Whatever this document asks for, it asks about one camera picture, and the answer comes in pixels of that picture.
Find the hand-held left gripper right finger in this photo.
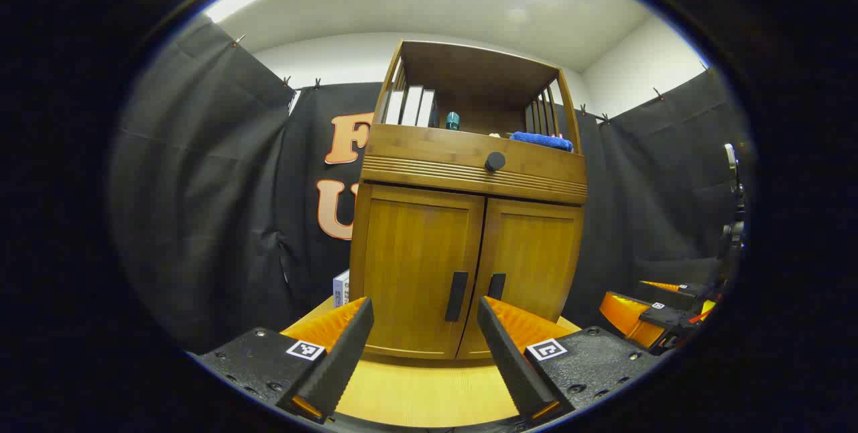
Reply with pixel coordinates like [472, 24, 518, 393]
[477, 296, 661, 424]

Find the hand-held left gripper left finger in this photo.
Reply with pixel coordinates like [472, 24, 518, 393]
[191, 297, 375, 424]

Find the wooden double-door shoe cabinet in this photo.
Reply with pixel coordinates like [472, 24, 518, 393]
[349, 40, 589, 361]

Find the blue folded towel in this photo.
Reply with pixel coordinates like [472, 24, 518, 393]
[509, 131, 574, 153]

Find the wooden ribbed drawer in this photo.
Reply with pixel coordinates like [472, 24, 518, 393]
[362, 124, 589, 204]

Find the black backdrop cloth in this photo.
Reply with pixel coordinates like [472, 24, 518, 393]
[111, 14, 751, 353]

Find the white upright book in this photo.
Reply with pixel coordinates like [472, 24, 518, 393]
[401, 85, 424, 127]
[416, 88, 436, 128]
[383, 89, 405, 126]

